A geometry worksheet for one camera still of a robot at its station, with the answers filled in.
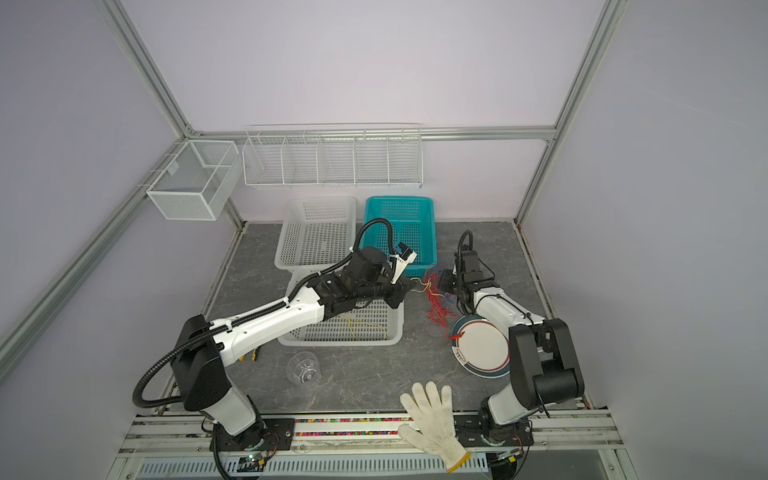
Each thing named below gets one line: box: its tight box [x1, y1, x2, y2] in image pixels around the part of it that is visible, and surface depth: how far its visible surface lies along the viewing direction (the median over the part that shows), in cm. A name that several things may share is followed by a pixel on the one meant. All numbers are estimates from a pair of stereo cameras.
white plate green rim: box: [451, 314, 510, 379], surface depth 89 cm
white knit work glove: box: [398, 381, 471, 473], surface depth 76 cm
